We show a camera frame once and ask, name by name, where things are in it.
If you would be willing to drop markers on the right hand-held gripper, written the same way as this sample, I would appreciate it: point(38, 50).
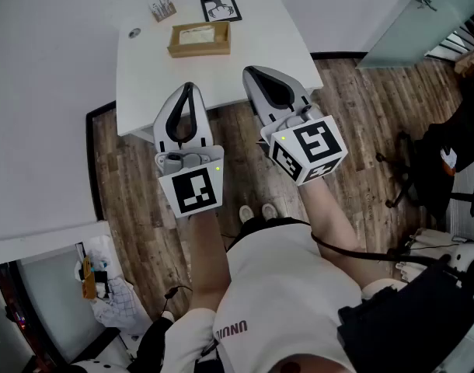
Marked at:
point(314, 146)

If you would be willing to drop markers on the person's left forearm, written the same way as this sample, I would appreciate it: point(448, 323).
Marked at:
point(208, 255)

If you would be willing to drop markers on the yellow wooden object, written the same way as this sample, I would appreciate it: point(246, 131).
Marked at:
point(88, 282)

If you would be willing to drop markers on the black framed antler picture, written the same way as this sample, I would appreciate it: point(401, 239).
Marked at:
point(220, 8)

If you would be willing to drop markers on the person's white shirt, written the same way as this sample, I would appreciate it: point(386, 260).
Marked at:
point(283, 286)

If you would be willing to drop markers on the frosted glass door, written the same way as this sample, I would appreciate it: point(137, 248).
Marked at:
point(423, 29)

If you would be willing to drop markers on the wooden holder with printed card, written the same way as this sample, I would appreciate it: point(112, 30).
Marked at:
point(162, 7)

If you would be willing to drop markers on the black office chair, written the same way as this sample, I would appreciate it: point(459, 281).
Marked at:
point(406, 177)

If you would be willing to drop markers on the beige cardboard object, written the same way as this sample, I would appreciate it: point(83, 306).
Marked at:
point(472, 62)

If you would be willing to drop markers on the person's right forearm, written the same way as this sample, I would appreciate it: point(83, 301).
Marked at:
point(326, 216)

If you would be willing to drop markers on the open wooden box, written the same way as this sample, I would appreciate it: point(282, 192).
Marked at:
point(200, 49)

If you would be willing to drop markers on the person's beige shoe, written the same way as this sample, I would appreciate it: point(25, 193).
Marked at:
point(246, 213)
point(269, 210)

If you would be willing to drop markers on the person's black shorts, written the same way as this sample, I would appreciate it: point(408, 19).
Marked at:
point(256, 222)

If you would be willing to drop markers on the white rounded machine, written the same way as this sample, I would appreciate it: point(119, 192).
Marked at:
point(468, 262)

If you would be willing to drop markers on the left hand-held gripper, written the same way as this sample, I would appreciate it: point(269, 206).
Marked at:
point(192, 190)

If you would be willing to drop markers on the crumpled white plastic bag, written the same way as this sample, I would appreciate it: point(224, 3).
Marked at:
point(116, 297)

